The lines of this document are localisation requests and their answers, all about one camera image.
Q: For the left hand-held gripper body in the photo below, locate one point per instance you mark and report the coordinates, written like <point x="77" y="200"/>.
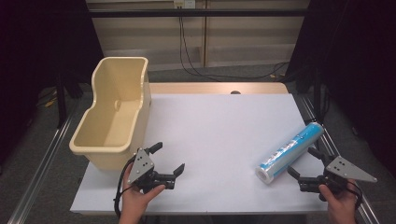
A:
<point x="141" y="165"/>

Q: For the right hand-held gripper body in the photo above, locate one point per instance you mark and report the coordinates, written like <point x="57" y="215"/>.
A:
<point x="342" y="169"/>

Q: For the blue roll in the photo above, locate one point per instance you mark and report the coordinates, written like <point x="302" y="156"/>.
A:
<point x="289" y="152"/>

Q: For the cream plastic bin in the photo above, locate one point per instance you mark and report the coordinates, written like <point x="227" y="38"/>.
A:
<point x="104" y="124"/>

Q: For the person's right hand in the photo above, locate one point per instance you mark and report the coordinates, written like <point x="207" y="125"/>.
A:
<point x="341" y="199"/>

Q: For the person's left hand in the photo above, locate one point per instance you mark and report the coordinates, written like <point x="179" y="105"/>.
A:
<point x="137" y="196"/>

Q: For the white table sheet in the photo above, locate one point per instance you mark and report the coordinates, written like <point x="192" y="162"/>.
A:
<point x="218" y="140"/>

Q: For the black stand pole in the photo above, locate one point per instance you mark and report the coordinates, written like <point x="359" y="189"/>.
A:
<point x="61" y="99"/>
<point x="318" y="96"/>

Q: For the black curtain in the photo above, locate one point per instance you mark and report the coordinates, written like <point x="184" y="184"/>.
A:
<point x="37" y="56"/>
<point x="358" y="62"/>

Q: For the black horizontal bar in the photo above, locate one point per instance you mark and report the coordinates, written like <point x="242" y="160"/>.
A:
<point x="199" y="13"/>

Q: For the aluminium frame rail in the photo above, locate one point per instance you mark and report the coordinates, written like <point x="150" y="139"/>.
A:
<point x="330" y="143"/>
<point x="40" y="168"/>

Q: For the white wall socket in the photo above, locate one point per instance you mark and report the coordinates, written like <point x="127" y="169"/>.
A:
<point x="184" y="3"/>

